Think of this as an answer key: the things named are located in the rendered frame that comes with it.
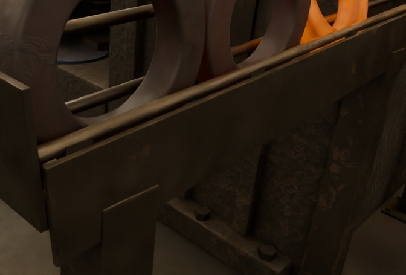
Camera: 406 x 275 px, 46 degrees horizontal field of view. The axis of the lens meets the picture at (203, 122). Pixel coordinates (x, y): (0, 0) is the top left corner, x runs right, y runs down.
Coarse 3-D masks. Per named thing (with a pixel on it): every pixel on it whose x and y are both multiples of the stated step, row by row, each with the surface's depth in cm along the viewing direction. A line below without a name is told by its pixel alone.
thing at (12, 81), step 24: (0, 72) 30; (0, 96) 30; (24, 96) 28; (0, 120) 31; (24, 120) 29; (0, 144) 33; (24, 144) 30; (0, 168) 34; (24, 168) 31; (0, 192) 35; (24, 192) 32; (24, 216) 34
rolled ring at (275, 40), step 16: (208, 0) 42; (224, 0) 42; (288, 0) 53; (304, 0) 53; (208, 16) 42; (224, 16) 43; (272, 16) 55; (288, 16) 54; (304, 16) 55; (208, 32) 42; (224, 32) 44; (272, 32) 55; (288, 32) 54; (208, 48) 43; (224, 48) 45; (256, 48) 55; (272, 48) 54; (288, 48) 54; (208, 64) 44; (224, 64) 46; (240, 64) 53
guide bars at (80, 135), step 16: (384, 16) 68; (336, 32) 58; (352, 32) 61; (304, 48) 53; (256, 64) 47; (272, 64) 49; (208, 80) 42; (224, 80) 43; (240, 80) 45; (176, 96) 39; (192, 96) 40; (128, 112) 36; (144, 112) 37; (160, 112) 38; (96, 128) 34; (112, 128) 35; (48, 144) 31; (64, 144) 32; (80, 144) 33; (48, 160) 31
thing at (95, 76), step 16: (96, 0) 172; (80, 16) 173; (96, 32) 190; (96, 48) 177; (64, 64) 162; (80, 64) 164; (96, 64) 166; (64, 80) 160; (80, 80) 154; (96, 80) 151; (64, 96) 162; (80, 96) 156; (80, 112) 158; (96, 112) 152
